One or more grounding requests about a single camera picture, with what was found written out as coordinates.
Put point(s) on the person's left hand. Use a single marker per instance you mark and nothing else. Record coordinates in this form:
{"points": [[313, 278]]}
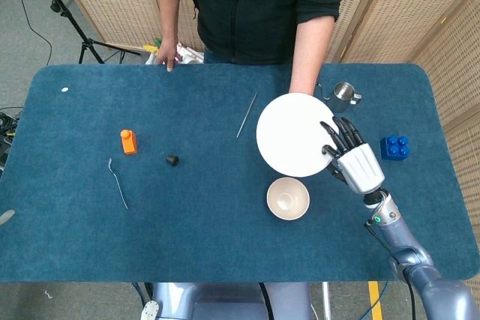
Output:
{"points": [[302, 88]]}

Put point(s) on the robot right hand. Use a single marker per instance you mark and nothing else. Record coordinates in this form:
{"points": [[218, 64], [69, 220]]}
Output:
{"points": [[360, 166]]}

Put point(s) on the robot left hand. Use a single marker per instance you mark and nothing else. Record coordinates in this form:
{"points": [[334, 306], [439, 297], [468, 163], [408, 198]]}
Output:
{"points": [[6, 217]]}

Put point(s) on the person's right hand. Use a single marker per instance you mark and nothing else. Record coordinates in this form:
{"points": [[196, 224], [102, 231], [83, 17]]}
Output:
{"points": [[168, 52]]}

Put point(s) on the white round plate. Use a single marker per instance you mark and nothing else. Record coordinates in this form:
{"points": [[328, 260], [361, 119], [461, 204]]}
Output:
{"points": [[292, 136]]}

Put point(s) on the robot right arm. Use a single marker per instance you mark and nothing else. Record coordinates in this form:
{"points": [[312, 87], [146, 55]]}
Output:
{"points": [[420, 264]]}

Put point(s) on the person's right forearm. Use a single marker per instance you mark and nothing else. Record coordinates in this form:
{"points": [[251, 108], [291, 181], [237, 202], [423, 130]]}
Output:
{"points": [[169, 9]]}

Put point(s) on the person's left forearm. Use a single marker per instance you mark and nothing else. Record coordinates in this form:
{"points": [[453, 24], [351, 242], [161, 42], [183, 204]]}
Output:
{"points": [[311, 50]]}

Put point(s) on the person's torso in black top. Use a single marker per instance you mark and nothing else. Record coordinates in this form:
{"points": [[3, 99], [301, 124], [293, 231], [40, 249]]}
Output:
{"points": [[255, 9]]}

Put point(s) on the yellow green plastic object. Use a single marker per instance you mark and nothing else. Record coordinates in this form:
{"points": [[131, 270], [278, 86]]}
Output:
{"points": [[152, 46]]}

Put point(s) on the white plastic items box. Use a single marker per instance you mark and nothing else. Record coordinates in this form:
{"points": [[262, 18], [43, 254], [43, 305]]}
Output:
{"points": [[189, 57]]}

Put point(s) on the wicker folding screen panel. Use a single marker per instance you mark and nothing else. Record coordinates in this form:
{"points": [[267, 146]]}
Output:
{"points": [[120, 1], [461, 91], [420, 9], [189, 27], [356, 9]]}

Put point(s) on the blue toy building block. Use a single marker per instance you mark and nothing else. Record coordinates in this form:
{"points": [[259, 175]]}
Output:
{"points": [[393, 147]]}

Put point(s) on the stainless steel cup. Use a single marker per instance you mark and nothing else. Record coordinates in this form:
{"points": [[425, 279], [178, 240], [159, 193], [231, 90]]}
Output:
{"points": [[342, 97]]}

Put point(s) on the dark thin chopstick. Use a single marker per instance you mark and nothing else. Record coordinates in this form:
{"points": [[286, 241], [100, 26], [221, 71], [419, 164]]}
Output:
{"points": [[246, 115]]}

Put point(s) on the beige bowl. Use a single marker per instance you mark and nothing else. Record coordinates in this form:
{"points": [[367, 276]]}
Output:
{"points": [[288, 200]]}

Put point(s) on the black tripod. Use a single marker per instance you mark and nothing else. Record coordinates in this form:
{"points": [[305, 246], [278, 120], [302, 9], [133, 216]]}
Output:
{"points": [[80, 35]]}

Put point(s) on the orange plastic bottle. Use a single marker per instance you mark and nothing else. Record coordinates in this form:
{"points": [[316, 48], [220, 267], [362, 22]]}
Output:
{"points": [[129, 144]]}

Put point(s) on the small black cap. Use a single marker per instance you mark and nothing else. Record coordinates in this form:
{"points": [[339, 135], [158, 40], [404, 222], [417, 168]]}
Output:
{"points": [[172, 160]]}

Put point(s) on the white table leg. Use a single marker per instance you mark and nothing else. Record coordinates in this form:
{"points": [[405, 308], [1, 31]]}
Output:
{"points": [[326, 299]]}

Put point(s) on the blue table cloth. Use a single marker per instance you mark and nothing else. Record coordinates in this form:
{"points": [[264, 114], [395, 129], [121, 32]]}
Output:
{"points": [[187, 237]]}

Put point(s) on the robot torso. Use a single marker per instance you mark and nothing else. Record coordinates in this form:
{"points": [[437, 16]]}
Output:
{"points": [[225, 301]]}

